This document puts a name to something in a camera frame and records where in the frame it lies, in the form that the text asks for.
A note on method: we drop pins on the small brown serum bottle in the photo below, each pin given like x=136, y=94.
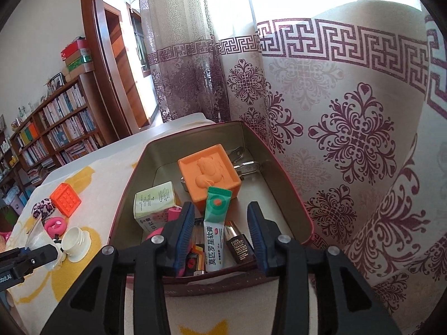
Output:
x=239, y=247

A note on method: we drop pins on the red metal tin box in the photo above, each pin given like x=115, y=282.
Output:
x=227, y=284

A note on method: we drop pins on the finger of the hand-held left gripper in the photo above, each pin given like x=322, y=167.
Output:
x=42, y=254

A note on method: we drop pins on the red-orange embossed cube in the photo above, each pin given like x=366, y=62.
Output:
x=66, y=200

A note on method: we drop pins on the photo frame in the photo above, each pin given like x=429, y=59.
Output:
x=56, y=82

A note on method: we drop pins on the white and yellow towel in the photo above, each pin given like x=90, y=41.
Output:
x=97, y=195

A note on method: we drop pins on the cream purple patterned curtain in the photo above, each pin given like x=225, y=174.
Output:
x=349, y=129

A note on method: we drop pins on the white green medicine box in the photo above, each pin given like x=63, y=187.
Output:
x=153, y=202

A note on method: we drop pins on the pink plastic item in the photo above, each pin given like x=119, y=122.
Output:
x=173, y=213

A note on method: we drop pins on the wooden door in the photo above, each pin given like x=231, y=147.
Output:
x=122, y=69

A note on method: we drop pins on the clear plastic bag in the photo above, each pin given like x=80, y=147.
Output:
x=38, y=239

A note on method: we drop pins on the green white ointment tube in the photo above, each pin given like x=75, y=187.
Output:
x=214, y=237

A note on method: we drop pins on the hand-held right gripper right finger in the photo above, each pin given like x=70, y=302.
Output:
x=258, y=237

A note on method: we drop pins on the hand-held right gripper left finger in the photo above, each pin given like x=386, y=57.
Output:
x=183, y=233

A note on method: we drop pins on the wooden bookshelf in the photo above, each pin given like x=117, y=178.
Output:
x=91, y=97

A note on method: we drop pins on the cardboard box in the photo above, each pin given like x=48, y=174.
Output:
x=82, y=71

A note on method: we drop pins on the pink white zebra toy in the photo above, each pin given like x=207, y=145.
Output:
x=43, y=207

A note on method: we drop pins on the wooden door frame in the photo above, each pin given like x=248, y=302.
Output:
x=101, y=59

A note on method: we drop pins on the rows of shelved books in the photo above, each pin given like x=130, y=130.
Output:
x=63, y=111

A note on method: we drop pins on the light orange embossed cube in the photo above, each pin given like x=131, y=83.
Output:
x=209, y=174

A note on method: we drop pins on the sheer purple patterned curtain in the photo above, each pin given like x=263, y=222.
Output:
x=181, y=76

